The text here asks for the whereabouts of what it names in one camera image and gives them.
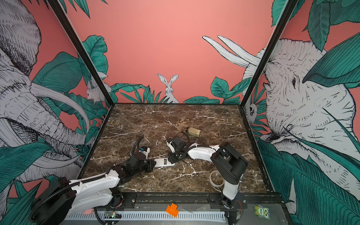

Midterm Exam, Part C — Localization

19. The white red remote control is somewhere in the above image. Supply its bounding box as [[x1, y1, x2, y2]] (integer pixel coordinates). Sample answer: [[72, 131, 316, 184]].
[[154, 158, 175, 168]]

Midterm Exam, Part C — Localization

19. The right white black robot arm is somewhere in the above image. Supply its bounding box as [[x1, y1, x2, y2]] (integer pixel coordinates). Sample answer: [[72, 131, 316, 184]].
[[166, 133, 248, 209]]

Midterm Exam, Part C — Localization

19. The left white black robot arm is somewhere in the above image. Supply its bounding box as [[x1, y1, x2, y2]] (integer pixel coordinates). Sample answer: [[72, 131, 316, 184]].
[[28, 136, 156, 225]]

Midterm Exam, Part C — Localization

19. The clear tape roll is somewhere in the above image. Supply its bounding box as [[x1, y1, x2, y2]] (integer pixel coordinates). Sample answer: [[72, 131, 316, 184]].
[[209, 170, 225, 188]]

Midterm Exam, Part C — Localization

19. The orange toy brick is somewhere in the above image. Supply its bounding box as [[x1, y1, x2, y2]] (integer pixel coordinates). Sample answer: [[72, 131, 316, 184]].
[[166, 203, 179, 218]]

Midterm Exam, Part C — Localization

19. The small green circuit board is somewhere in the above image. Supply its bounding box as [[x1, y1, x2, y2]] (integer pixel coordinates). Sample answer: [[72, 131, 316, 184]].
[[104, 211, 122, 219]]

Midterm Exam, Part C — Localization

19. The green owl toy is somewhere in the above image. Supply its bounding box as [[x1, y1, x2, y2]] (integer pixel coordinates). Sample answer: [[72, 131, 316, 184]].
[[254, 205, 270, 219]]

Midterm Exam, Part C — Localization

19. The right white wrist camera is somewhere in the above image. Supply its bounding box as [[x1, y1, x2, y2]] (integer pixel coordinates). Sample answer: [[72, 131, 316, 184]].
[[166, 140, 175, 153]]

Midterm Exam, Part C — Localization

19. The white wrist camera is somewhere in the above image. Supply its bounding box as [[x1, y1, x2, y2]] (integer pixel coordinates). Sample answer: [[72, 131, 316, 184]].
[[139, 146, 151, 159], [166, 140, 175, 153]]

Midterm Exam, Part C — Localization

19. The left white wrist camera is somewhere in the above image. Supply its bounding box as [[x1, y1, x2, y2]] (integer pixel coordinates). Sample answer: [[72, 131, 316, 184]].
[[139, 146, 151, 159]]

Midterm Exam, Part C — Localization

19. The white slotted cable duct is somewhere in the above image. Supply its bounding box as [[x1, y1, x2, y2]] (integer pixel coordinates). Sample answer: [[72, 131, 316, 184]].
[[64, 210, 227, 221]]

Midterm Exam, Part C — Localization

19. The black front mounting rail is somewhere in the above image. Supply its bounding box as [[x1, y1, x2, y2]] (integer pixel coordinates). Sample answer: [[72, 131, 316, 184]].
[[118, 192, 284, 210]]

